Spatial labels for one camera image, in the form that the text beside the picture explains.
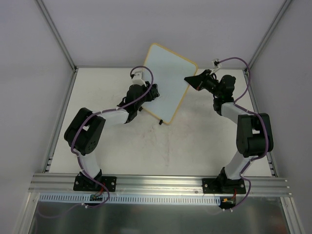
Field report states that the yellow framed whiteboard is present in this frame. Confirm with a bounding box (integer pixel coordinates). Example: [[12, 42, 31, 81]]
[[142, 43, 198, 124]]

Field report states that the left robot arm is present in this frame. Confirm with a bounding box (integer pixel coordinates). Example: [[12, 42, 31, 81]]
[[64, 82, 159, 192]]

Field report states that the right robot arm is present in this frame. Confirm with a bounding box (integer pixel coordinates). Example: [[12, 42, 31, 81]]
[[184, 70, 273, 194]]

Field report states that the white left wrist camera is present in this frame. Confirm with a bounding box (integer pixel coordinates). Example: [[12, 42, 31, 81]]
[[131, 71, 146, 86]]

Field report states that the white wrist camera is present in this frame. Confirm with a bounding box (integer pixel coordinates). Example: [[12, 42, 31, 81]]
[[131, 71, 146, 86], [212, 58, 221, 69]]

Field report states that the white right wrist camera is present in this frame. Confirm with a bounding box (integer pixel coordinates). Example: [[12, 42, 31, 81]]
[[212, 58, 221, 69]]

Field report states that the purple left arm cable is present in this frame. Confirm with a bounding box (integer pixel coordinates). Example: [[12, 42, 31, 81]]
[[36, 65, 154, 218]]

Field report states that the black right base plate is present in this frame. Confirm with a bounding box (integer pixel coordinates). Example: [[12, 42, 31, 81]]
[[202, 178, 246, 195]]

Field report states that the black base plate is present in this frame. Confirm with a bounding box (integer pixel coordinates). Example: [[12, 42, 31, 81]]
[[73, 174, 117, 192], [202, 178, 246, 195]]

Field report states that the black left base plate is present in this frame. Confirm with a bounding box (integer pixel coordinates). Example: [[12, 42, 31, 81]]
[[73, 174, 117, 192]]

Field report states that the aluminium mounting rail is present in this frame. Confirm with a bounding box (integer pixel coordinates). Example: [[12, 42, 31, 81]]
[[28, 173, 292, 197]]

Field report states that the white slotted cable duct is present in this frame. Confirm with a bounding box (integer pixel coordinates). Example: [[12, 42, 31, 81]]
[[39, 193, 221, 206]]

